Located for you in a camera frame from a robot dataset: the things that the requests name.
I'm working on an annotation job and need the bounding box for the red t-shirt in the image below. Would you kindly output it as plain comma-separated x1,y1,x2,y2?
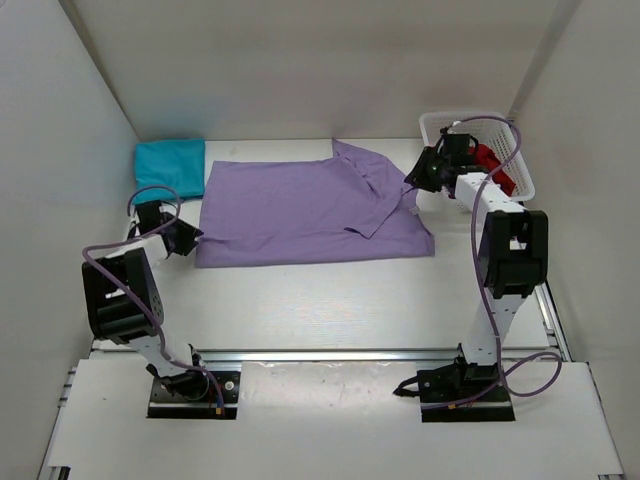
469,144,516,196

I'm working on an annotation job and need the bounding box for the teal t-shirt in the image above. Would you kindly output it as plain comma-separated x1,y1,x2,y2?
133,139,205,205

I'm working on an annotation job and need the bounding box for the purple t-shirt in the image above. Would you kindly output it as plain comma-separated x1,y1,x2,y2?
195,141,436,269

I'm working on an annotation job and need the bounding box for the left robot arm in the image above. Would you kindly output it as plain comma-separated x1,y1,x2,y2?
81,200,210,400

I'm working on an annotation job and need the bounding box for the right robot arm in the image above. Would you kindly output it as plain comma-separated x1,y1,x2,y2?
405,129,548,400

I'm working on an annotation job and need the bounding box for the white plastic basket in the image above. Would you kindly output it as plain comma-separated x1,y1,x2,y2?
418,110,535,202

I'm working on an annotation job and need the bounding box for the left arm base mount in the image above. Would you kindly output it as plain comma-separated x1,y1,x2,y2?
147,369,241,420

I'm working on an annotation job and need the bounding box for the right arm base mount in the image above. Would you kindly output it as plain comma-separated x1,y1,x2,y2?
393,357,516,423

